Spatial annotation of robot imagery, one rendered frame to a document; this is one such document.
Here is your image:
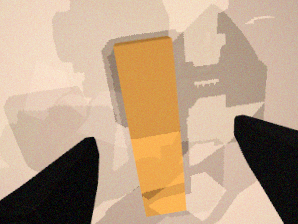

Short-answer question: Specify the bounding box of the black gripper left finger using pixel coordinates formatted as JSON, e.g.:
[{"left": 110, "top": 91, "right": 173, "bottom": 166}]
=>
[{"left": 0, "top": 137, "right": 100, "bottom": 224}]

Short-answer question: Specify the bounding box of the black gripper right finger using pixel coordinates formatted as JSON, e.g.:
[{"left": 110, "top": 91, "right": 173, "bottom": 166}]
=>
[{"left": 234, "top": 115, "right": 298, "bottom": 224}]

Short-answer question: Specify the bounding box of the orange bar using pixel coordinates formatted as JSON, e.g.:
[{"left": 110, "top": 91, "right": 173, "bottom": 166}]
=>
[{"left": 113, "top": 36, "right": 186, "bottom": 216}]

